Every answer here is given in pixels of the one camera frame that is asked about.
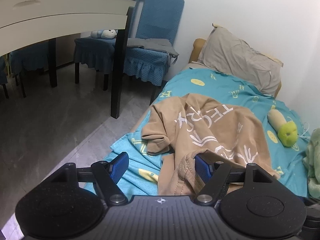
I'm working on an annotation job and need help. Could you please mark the tan t-shirt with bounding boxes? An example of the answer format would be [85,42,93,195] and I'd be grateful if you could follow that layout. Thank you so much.
[142,94,280,196]

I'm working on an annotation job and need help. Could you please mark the teal patterned bed sheet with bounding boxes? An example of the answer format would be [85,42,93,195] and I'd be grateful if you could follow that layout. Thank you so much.
[83,68,311,198]

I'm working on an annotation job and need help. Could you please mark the green and beige plush toy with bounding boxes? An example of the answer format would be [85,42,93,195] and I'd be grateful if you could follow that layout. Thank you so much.
[267,109,298,147]

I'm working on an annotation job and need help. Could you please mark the green fleece blanket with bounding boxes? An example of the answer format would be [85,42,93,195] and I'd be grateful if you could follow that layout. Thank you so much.
[303,128,320,199]

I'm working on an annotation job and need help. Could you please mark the blue chair behind table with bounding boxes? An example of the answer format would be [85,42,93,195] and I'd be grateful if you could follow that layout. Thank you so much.
[74,29,118,91]

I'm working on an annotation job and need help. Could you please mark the grey pillow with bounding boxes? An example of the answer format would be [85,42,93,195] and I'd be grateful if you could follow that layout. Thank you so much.
[197,26,283,97]

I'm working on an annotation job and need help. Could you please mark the grey cloth on chair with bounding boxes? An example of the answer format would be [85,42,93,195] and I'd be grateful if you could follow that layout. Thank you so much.
[127,38,179,64]

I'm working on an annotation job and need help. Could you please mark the small white plush toy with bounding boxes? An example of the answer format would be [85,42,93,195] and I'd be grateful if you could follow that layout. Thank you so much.
[91,29,117,40]

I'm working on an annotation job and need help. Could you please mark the white table with black legs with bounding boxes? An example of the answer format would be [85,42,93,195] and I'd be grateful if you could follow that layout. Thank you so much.
[1,0,137,119]

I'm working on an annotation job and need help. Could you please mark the white charging cable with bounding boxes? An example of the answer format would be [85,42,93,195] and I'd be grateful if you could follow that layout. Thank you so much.
[297,122,312,139]

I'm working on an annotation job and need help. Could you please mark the blue chair near wall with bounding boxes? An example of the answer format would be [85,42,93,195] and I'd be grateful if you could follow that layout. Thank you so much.
[124,0,184,103]

